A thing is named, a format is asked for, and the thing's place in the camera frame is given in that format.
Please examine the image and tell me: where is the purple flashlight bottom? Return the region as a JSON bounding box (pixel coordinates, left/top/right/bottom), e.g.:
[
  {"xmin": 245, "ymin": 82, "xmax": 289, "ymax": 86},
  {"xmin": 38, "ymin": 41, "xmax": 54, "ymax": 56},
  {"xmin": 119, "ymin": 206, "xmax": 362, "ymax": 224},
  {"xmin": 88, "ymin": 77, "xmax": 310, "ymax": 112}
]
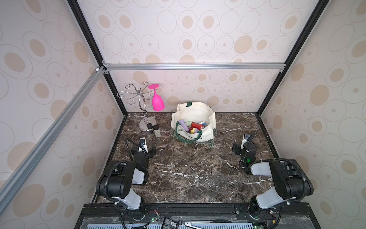
[{"xmin": 179, "ymin": 118, "xmax": 190, "ymax": 133}]

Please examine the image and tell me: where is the purple flashlight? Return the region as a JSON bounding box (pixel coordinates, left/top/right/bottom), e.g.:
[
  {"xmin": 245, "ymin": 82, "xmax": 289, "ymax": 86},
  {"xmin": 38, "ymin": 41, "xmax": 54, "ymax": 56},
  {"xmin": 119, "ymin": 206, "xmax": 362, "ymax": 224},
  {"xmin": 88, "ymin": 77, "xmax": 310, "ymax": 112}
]
[
  {"xmin": 190, "ymin": 128, "xmax": 199, "ymax": 134},
  {"xmin": 179, "ymin": 118, "xmax": 190, "ymax": 133}
]

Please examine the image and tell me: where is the small red flashlight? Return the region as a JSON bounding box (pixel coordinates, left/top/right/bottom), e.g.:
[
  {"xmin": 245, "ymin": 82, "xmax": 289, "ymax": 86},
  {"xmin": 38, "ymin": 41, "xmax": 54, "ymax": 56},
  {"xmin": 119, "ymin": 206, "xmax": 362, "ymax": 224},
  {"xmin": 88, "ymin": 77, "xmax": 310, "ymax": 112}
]
[{"xmin": 191, "ymin": 122, "xmax": 205, "ymax": 130}]

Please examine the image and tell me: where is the green flashlight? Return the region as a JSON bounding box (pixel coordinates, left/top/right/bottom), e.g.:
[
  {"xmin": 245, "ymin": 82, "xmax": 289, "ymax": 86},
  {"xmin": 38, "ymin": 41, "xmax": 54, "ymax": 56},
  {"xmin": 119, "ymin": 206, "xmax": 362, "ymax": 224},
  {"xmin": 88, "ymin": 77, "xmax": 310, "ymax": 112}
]
[{"xmin": 185, "ymin": 121, "xmax": 192, "ymax": 127}]

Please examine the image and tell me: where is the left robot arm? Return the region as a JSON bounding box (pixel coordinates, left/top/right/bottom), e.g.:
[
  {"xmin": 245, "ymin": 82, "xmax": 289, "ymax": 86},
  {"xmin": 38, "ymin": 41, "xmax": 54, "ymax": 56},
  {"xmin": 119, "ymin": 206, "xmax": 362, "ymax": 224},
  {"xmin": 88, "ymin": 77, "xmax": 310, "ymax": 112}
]
[{"xmin": 95, "ymin": 139, "xmax": 156, "ymax": 214}]

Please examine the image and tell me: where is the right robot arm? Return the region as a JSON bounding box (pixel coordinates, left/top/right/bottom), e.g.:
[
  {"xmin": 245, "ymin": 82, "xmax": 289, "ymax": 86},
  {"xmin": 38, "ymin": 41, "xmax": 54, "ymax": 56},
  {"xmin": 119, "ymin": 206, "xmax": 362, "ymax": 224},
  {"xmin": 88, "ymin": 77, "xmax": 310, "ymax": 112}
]
[{"xmin": 232, "ymin": 139, "xmax": 314, "ymax": 214}]

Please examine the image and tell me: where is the cream canvas tote bag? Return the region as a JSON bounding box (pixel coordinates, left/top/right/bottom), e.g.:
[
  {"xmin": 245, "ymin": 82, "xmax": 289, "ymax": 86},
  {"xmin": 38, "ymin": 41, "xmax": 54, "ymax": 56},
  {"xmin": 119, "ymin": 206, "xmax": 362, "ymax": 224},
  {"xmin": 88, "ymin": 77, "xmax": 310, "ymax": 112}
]
[{"xmin": 171, "ymin": 102, "xmax": 217, "ymax": 147}]

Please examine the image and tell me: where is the dark small bottle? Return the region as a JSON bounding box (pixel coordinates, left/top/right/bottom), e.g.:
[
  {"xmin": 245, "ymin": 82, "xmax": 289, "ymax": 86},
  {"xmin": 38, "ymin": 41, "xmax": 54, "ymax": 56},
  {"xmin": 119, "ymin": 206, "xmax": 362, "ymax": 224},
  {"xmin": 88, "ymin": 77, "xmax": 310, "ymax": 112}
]
[{"xmin": 146, "ymin": 123, "xmax": 153, "ymax": 134}]

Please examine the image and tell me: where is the chrome wine glass rack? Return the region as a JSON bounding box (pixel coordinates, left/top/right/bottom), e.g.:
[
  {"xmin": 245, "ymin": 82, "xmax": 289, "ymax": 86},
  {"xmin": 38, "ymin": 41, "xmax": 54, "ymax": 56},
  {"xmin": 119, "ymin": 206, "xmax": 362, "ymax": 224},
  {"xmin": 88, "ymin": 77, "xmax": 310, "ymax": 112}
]
[{"xmin": 117, "ymin": 82, "xmax": 157, "ymax": 132}]

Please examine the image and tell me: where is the pink plastic wine glass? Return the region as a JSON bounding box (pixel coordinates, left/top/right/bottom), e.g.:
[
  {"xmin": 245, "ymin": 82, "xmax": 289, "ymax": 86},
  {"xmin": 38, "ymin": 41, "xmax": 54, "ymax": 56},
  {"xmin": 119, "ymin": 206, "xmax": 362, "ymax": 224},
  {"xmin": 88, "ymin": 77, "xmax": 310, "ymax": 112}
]
[{"xmin": 148, "ymin": 84, "xmax": 165, "ymax": 111}]

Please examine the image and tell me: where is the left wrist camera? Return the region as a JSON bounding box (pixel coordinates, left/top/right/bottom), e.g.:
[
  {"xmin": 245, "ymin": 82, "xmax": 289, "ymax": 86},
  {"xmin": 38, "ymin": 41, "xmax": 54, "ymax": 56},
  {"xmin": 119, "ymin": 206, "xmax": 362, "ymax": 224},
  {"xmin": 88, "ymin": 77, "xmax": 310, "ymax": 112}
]
[{"xmin": 138, "ymin": 137, "xmax": 148, "ymax": 154}]

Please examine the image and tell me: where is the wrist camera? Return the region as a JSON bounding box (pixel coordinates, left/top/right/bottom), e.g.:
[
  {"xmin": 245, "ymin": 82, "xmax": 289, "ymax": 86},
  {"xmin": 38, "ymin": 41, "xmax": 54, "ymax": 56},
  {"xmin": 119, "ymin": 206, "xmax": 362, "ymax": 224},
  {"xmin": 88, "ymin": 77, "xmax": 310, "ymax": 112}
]
[
  {"xmin": 241, "ymin": 134, "xmax": 251, "ymax": 149},
  {"xmin": 138, "ymin": 137, "xmax": 148, "ymax": 154}
]

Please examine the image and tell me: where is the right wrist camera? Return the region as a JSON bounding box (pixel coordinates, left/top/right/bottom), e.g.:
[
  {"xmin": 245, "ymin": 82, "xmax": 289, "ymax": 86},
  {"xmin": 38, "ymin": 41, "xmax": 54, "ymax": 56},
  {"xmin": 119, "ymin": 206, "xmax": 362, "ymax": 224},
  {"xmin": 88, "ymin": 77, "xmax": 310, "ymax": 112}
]
[{"xmin": 241, "ymin": 134, "xmax": 251, "ymax": 149}]

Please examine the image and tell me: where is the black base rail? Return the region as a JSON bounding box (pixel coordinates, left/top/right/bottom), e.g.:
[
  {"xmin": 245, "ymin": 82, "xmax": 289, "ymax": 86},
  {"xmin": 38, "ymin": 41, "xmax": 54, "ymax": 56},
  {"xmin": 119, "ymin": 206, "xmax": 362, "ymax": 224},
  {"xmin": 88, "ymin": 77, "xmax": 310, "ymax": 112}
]
[{"xmin": 75, "ymin": 203, "xmax": 320, "ymax": 229}]

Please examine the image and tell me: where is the horizontal aluminium rail back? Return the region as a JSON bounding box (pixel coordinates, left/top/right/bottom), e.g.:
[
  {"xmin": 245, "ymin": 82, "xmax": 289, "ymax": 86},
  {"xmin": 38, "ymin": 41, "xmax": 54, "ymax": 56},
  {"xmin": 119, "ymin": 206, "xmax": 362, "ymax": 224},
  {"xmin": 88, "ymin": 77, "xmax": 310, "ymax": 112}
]
[{"xmin": 105, "ymin": 63, "xmax": 286, "ymax": 71}]

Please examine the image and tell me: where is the aluminium rail left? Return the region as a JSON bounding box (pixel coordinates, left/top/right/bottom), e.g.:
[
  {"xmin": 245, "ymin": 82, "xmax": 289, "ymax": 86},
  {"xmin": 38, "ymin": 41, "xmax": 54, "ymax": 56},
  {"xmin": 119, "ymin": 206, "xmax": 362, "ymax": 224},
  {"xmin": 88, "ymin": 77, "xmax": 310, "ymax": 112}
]
[{"xmin": 1, "ymin": 66, "xmax": 106, "ymax": 214}]

